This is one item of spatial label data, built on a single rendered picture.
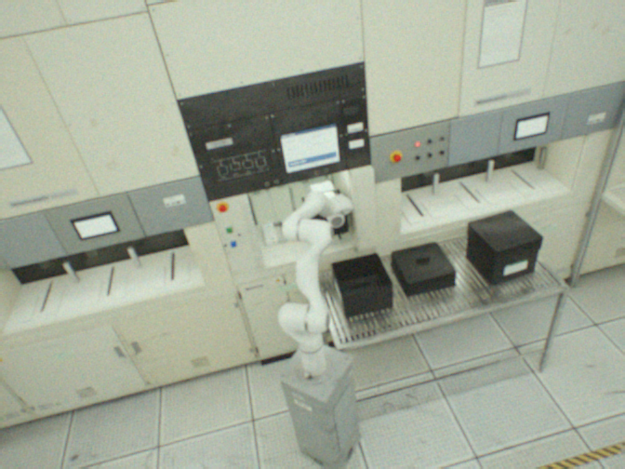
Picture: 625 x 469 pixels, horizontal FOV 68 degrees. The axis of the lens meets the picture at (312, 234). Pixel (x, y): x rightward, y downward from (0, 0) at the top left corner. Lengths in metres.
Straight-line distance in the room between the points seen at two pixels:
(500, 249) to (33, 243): 2.37
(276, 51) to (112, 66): 0.69
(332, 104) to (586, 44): 1.35
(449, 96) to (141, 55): 1.48
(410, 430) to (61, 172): 2.35
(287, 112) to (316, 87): 0.18
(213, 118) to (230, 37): 0.37
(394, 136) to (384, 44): 0.47
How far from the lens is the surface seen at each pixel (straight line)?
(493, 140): 2.81
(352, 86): 2.34
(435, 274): 2.64
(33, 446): 3.76
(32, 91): 2.32
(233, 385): 3.37
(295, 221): 2.01
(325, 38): 2.23
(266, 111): 2.28
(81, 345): 3.18
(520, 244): 2.66
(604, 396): 3.42
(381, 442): 3.02
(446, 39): 2.46
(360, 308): 2.53
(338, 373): 2.35
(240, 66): 2.20
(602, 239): 3.87
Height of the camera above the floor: 2.67
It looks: 38 degrees down
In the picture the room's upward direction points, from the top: 9 degrees counter-clockwise
